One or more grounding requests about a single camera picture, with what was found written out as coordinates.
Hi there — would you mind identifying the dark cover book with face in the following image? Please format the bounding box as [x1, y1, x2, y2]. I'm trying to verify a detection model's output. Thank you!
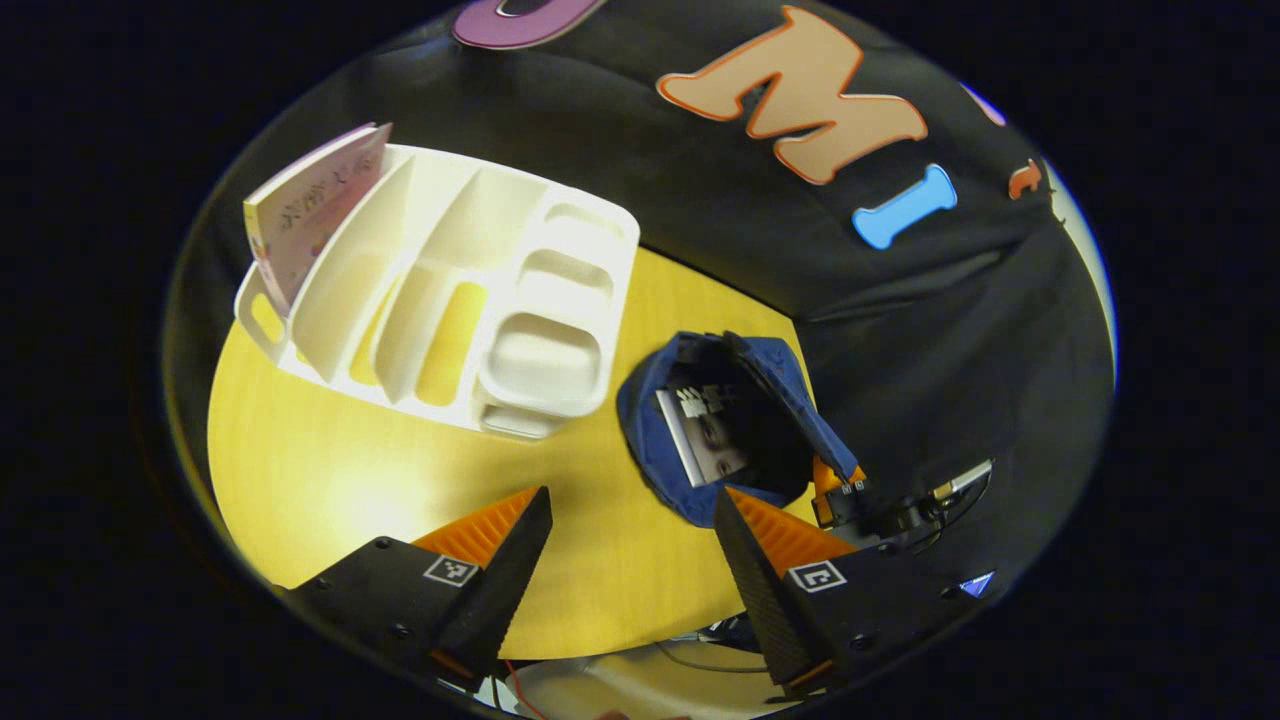
[655, 385, 753, 489]

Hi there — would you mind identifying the white rounded object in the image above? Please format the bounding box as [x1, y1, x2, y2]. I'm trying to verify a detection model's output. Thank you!
[498, 640, 793, 720]

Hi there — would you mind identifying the thin black cable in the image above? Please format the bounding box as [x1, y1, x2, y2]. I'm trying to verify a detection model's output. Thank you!
[655, 640, 773, 677]

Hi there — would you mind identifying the pink cover book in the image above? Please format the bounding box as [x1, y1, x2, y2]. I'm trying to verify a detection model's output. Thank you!
[243, 122, 393, 317]

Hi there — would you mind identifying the blue fabric schoolbag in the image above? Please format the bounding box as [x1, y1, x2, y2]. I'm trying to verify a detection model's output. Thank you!
[615, 330, 861, 529]

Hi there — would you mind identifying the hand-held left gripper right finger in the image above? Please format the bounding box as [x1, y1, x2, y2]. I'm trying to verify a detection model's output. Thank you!
[713, 487, 969, 694]

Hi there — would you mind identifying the thin red cable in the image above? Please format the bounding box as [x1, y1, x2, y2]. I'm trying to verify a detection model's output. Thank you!
[502, 660, 547, 720]

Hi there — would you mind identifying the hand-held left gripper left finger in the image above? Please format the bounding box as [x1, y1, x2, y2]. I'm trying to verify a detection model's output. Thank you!
[273, 486, 555, 683]

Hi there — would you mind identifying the black backdrop cloth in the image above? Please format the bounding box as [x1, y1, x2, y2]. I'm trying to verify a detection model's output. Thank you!
[165, 0, 1116, 601]

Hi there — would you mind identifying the white plastic bookshelf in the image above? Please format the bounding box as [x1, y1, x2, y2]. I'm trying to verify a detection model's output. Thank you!
[234, 143, 642, 441]

